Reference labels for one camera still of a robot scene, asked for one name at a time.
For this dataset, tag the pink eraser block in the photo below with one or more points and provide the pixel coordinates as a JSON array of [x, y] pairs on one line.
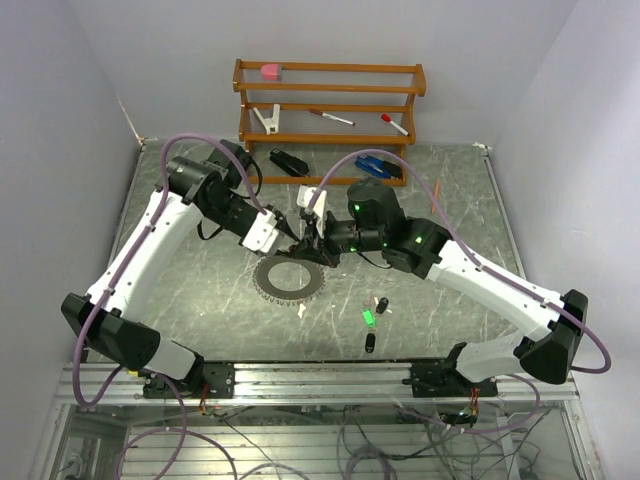
[[271, 72]]

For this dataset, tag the white plastic clip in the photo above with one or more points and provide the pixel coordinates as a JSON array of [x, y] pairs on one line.
[[270, 124]]

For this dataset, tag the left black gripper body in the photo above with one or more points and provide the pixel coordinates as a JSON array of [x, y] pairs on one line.
[[278, 213]]

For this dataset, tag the red-capped marker right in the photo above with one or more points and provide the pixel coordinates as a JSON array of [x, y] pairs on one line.
[[397, 126]]

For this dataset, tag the red-capped marker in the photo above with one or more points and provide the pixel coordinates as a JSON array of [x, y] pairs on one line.
[[397, 126], [331, 117]]

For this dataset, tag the aluminium mounting rail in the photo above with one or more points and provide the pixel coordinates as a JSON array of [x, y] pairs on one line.
[[315, 383]]

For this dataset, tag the orange pencil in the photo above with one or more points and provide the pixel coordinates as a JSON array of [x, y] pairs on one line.
[[436, 191]]

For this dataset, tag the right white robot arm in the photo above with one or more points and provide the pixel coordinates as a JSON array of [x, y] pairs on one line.
[[547, 323]]

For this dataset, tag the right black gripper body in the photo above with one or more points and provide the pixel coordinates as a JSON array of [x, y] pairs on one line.
[[341, 236]]

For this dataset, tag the green key tag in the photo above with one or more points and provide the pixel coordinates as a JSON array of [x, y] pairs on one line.
[[369, 318]]

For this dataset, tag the blue stapler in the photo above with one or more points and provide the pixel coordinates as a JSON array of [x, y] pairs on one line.
[[378, 168]]

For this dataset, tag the metal disc with keyrings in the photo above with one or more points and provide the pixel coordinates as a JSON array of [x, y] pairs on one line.
[[287, 282]]

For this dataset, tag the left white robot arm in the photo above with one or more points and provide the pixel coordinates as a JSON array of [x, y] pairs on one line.
[[107, 317]]

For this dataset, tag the red-capped marker left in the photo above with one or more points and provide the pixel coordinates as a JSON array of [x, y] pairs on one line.
[[331, 117]]

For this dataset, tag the wooden three-tier shelf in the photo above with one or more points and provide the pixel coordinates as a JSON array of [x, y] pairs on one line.
[[358, 92]]

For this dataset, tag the black key tag upper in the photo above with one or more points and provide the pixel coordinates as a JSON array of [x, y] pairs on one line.
[[382, 306]]

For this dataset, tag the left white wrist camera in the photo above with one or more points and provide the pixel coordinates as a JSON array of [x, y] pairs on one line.
[[263, 235]]

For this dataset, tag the black stapler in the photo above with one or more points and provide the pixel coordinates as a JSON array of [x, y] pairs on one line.
[[291, 165]]

